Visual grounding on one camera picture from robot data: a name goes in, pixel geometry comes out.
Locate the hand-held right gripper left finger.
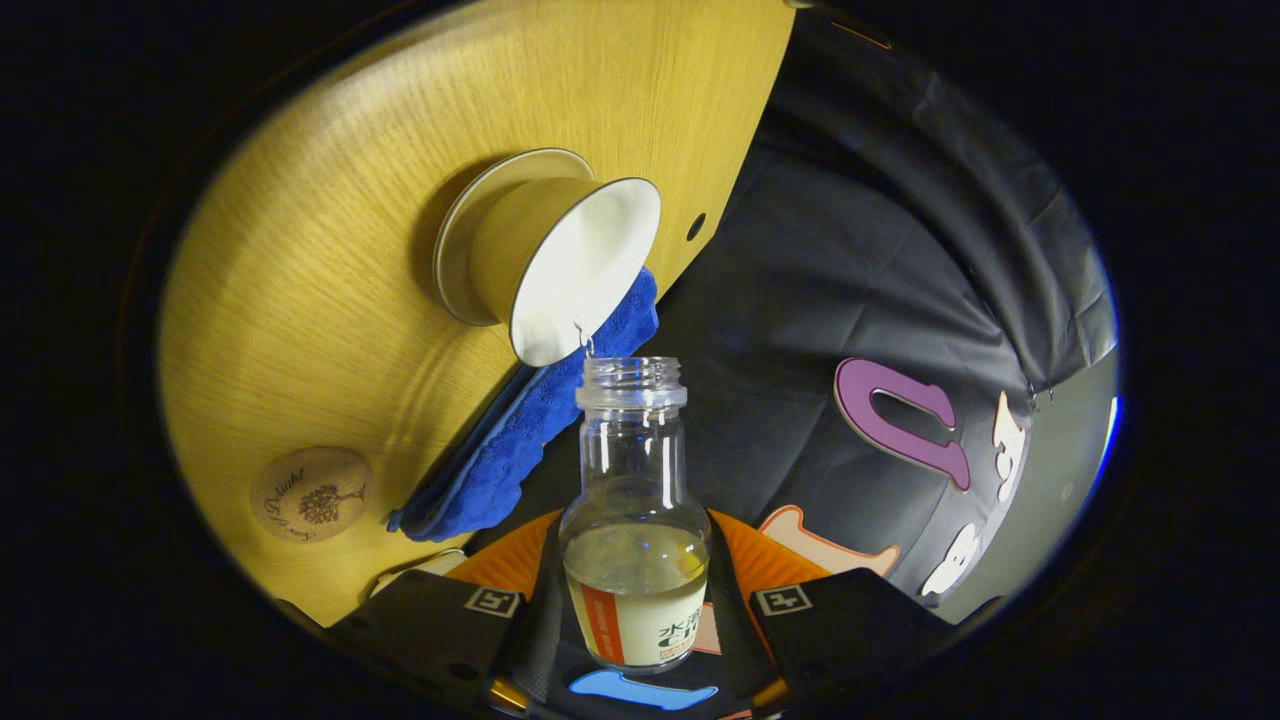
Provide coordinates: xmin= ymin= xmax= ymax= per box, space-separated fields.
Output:
xmin=325 ymin=510 xmax=591 ymax=716

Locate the clear water bottle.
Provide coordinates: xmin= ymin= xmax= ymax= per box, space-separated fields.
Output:
xmin=558 ymin=356 xmax=713 ymax=676

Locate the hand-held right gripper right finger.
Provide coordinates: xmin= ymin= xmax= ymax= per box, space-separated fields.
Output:
xmin=706 ymin=510 xmax=956 ymax=713

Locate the yellow saucer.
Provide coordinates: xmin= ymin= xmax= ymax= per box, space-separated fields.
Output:
xmin=432 ymin=148 xmax=597 ymax=327

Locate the yellow teacup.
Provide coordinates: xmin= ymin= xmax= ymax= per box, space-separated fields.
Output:
xmin=470 ymin=177 xmax=663 ymax=368

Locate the blue towel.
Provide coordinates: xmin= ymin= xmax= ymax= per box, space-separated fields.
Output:
xmin=388 ymin=266 xmax=661 ymax=544

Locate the round cork coaster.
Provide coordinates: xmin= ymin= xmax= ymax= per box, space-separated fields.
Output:
xmin=249 ymin=446 xmax=374 ymax=544

